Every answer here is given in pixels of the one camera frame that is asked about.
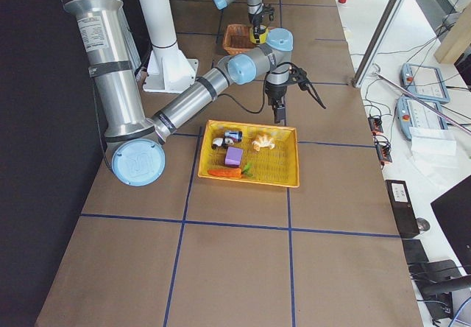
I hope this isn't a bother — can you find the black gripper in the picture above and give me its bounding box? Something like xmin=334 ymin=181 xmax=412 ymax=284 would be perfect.
xmin=264 ymin=82 xmax=287 ymax=123
xmin=248 ymin=4 xmax=275 ymax=29

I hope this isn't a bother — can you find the yellow tape roll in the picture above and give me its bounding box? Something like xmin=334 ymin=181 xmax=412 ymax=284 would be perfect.
xmin=249 ymin=25 xmax=268 ymax=44

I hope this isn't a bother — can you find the brown wicker basket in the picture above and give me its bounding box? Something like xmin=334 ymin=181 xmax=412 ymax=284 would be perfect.
xmin=222 ymin=24 xmax=270 ymax=55

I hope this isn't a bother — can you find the yellow plastic basket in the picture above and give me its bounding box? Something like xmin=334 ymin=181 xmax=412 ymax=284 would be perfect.
xmin=198 ymin=120 xmax=300 ymax=188

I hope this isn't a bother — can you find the toy croissant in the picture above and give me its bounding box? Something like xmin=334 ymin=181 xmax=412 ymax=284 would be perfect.
xmin=252 ymin=133 xmax=275 ymax=152

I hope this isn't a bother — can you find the purple foam cube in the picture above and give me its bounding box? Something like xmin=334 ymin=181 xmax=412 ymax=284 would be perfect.
xmin=224 ymin=147 xmax=244 ymax=167

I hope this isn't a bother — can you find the toy panda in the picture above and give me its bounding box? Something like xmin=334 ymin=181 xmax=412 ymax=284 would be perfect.
xmin=211 ymin=137 xmax=234 ymax=150

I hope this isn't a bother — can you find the toy carrot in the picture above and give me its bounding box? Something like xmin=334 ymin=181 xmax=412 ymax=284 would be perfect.
xmin=208 ymin=163 xmax=252 ymax=179

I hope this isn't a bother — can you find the teach pendant near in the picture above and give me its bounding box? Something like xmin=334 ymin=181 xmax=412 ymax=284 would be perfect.
xmin=396 ymin=96 xmax=447 ymax=141

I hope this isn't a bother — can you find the teach pendant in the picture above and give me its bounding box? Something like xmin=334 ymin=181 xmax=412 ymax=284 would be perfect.
xmin=400 ymin=63 xmax=450 ymax=104
xmin=396 ymin=96 xmax=447 ymax=141

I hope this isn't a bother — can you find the teach pendant far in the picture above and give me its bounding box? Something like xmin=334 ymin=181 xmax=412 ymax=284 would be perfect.
xmin=400 ymin=63 xmax=450 ymax=104

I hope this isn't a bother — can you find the black power box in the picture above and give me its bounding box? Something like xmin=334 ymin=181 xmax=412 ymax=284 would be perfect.
xmin=385 ymin=180 xmax=419 ymax=239

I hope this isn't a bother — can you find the black monitor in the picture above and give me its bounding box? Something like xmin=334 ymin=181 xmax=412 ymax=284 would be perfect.
xmin=431 ymin=178 xmax=470 ymax=273

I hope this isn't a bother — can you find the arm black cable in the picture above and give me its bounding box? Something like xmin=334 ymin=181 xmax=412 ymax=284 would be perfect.
xmin=216 ymin=80 xmax=272 ymax=114

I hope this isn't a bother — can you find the aluminium frame post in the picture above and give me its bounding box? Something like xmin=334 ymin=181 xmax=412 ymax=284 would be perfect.
xmin=352 ymin=0 xmax=404 ymax=88

